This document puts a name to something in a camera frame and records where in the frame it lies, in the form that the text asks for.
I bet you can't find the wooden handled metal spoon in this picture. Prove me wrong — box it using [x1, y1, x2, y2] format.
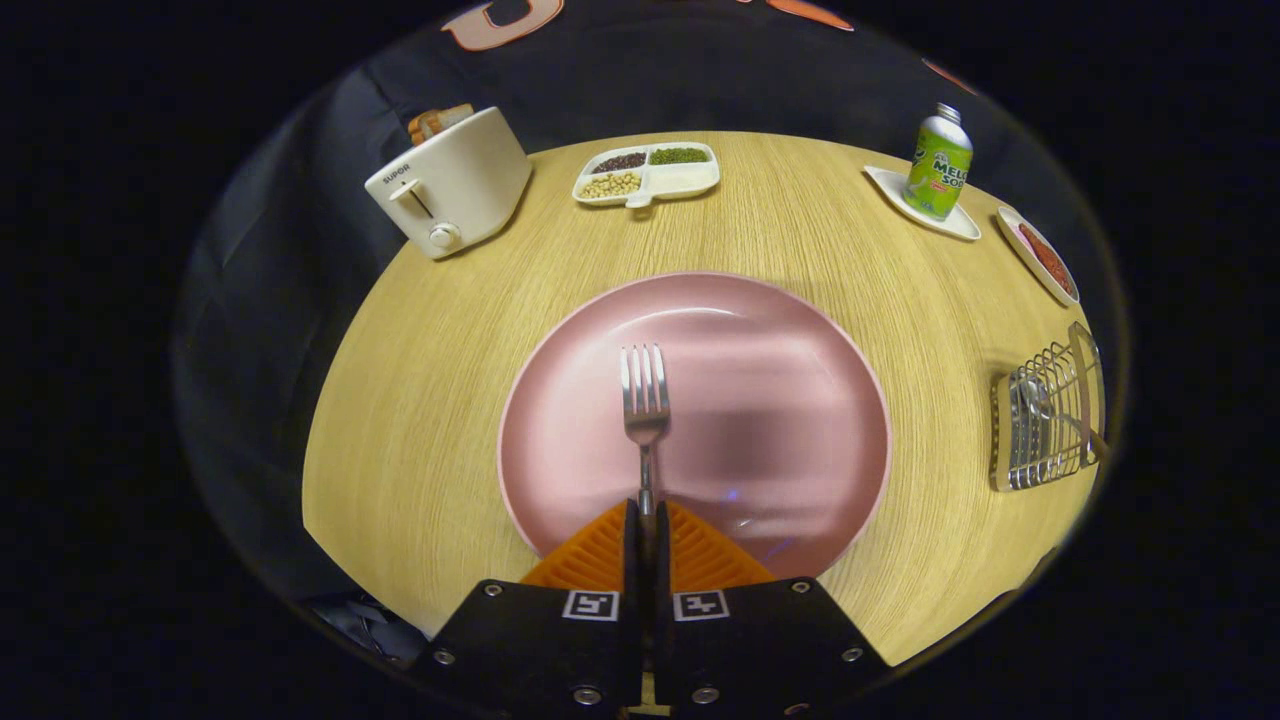
[1018, 378, 1109, 463]

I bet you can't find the cream white toaster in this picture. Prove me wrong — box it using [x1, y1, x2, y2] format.
[364, 107, 534, 261]

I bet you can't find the brown toast slice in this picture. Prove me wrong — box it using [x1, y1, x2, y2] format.
[407, 103, 476, 146]

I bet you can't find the pink round plate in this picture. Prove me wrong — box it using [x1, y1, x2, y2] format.
[497, 272, 892, 581]

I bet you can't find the white square coaster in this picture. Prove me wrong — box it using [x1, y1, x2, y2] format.
[864, 165, 982, 242]

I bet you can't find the white divided dish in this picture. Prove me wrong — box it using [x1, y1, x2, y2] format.
[572, 142, 721, 209]

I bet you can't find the metal wire cutlery basket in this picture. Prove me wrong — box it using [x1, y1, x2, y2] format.
[990, 322, 1109, 493]

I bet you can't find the wooden handled metal fork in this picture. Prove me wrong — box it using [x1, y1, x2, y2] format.
[619, 344, 672, 531]

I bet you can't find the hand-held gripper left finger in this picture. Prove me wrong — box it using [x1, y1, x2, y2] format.
[408, 499, 642, 715]

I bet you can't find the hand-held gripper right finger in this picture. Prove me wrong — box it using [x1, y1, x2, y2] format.
[657, 499, 893, 715]

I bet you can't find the green soda bottle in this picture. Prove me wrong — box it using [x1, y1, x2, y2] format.
[903, 102, 974, 222]

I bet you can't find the white oval food plate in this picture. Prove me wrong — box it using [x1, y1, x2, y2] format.
[996, 205, 1081, 307]

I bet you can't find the brown meat piece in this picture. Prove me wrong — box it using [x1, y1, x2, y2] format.
[1018, 222, 1077, 298]

